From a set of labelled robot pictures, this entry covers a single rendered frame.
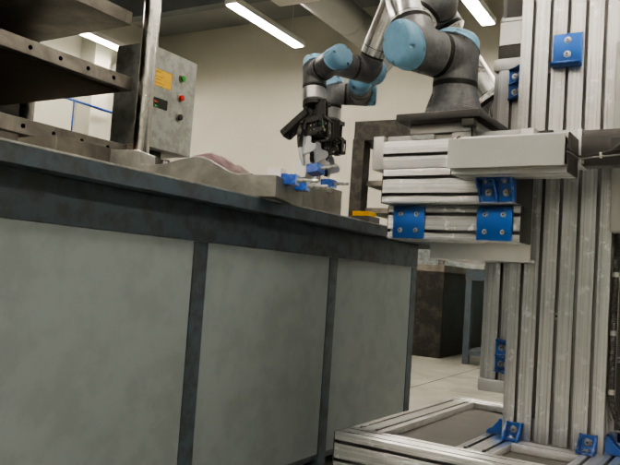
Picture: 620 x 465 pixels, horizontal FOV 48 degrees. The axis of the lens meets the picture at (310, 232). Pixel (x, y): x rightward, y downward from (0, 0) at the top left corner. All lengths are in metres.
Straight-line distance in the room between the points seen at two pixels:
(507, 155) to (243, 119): 9.05
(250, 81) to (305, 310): 8.70
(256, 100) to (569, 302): 8.90
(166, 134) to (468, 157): 1.54
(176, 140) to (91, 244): 1.54
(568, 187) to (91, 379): 1.23
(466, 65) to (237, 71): 9.06
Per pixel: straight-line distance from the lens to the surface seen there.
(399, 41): 1.81
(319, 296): 2.14
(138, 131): 2.64
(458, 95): 1.85
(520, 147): 1.63
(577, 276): 1.90
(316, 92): 2.18
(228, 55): 11.02
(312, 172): 2.10
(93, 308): 1.46
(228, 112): 10.74
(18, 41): 2.42
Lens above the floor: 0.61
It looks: 4 degrees up
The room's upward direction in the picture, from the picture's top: 4 degrees clockwise
